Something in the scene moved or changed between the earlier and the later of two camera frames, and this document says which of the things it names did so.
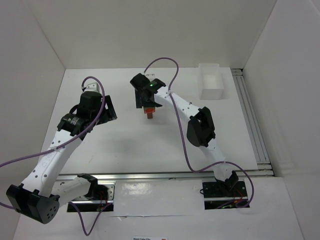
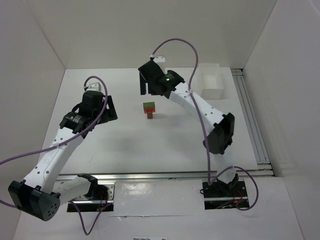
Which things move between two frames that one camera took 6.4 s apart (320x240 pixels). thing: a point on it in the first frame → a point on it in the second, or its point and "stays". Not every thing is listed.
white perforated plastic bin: [210, 81] stays
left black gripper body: [109, 110] stays
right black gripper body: [144, 100] → [147, 72]
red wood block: [149, 110] stays
